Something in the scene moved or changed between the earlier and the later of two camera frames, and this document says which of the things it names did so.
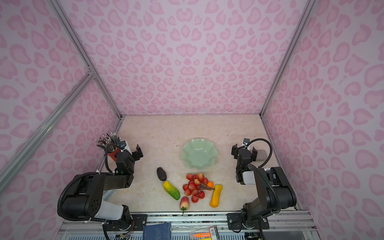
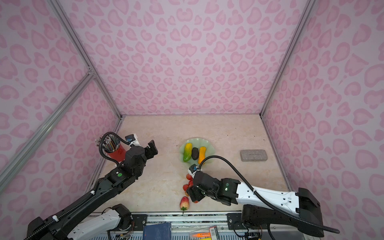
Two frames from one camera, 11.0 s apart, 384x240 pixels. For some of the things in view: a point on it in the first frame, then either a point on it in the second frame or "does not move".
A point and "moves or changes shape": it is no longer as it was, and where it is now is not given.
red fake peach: (184, 203) does not move
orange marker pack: (208, 233) does not move
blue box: (157, 231) does not move
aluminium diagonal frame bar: (6, 175) does not move
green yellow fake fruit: (171, 190) -> (187, 152)
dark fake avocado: (161, 174) -> (195, 153)
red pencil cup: (113, 154) does not move
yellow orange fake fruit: (214, 200) moves or changes shape
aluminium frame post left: (66, 24) does not move
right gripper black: (234, 153) -> (193, 189)
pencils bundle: (108, 140) does not move
